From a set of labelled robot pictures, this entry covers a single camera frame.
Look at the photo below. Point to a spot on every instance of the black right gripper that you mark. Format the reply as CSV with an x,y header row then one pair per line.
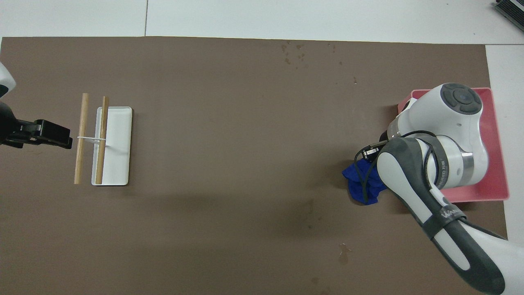
x,y
373,153

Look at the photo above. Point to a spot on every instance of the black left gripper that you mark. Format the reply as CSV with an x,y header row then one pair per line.
x,y
8,125

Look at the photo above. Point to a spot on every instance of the blue towel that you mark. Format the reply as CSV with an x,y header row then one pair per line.
x,y
356,180

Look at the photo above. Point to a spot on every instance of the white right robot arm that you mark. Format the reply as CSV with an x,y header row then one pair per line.
x,y
450,123

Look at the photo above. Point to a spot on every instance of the small water puddle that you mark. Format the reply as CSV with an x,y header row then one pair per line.
x,y
343,255

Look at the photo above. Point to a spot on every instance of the wooden rack rod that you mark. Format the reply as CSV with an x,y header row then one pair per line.
x,y
82,123
102,119

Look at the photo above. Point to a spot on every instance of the white rack with wooden rods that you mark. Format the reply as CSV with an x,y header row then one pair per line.
x,y
118,164

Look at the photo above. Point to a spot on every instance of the pink plastic bin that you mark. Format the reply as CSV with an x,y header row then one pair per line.
x,y
495,172

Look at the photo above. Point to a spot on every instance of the brown table mat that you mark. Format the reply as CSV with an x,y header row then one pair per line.
x,y
225,143

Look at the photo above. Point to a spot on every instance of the grey ribbed device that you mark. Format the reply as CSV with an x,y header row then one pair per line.
x,y
511,10

